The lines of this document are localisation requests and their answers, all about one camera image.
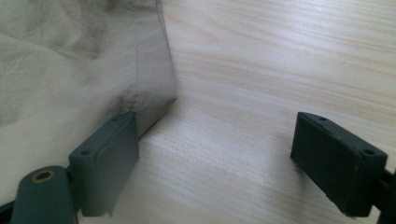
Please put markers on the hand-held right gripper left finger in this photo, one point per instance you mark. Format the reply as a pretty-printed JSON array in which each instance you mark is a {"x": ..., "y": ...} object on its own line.
[{"x": 106, "y": 161}]

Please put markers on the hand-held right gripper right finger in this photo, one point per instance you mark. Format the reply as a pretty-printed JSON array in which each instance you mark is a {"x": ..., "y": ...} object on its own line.
[{"x": 333, "y": 158}]

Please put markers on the khaki shorts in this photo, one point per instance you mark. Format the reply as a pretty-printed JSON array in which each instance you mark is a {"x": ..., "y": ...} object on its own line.
[{"x": 62, "y": 77}]

